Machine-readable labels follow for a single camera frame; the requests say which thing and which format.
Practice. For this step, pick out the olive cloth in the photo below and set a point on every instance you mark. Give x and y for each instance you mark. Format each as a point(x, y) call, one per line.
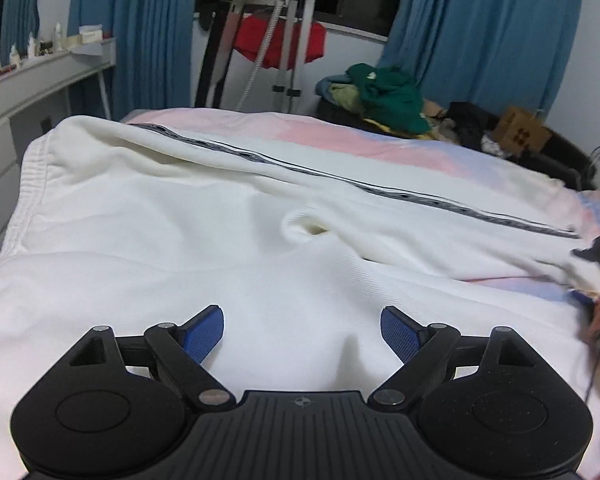
point(345, 96)

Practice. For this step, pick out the white pump bottle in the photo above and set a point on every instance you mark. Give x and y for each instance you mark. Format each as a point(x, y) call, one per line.
point(58, 37)

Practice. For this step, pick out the white vanity desk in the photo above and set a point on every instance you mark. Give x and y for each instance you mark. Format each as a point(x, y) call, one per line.
point(10, 110)

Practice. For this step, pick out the black clothing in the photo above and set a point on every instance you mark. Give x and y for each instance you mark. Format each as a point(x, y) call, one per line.
point(467, 120)

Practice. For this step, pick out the black sofa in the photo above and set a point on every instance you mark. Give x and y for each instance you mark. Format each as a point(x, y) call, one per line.
point(555, 160)

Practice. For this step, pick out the brown paper bag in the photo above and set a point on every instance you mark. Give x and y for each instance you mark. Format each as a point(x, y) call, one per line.
point(522, 132)

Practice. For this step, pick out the white pants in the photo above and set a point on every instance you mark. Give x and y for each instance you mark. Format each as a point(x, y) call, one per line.
point(180, 220)

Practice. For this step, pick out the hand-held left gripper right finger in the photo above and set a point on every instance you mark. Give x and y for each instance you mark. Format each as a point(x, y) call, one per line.
point(400, 332)

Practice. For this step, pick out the black and white frame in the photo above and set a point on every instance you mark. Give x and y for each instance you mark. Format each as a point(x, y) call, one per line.
point(207, 75)

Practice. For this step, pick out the green garment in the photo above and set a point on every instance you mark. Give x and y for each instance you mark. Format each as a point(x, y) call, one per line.
point(390, 100)

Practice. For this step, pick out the blue curtain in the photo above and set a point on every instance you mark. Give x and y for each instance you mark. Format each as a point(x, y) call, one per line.
point(140, 35)
point(480, 25)

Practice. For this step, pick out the tissue box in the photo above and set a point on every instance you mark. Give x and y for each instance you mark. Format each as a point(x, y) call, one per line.
point(90, 34)

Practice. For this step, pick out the red garment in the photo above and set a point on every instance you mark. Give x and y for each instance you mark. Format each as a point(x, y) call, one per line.
point(250, 40)

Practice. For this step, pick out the blue-grey garment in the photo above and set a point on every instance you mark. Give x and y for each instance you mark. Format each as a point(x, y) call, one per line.
point(332, 85)

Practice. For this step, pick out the pastel bed blanket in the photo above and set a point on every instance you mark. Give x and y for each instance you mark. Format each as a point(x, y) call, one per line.
point(380, 145)

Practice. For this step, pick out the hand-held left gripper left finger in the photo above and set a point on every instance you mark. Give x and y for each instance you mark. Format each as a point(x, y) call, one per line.
point(205, 332)

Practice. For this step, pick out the garment steamer stand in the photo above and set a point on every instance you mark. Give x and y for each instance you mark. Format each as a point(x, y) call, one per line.
point(292, 50)

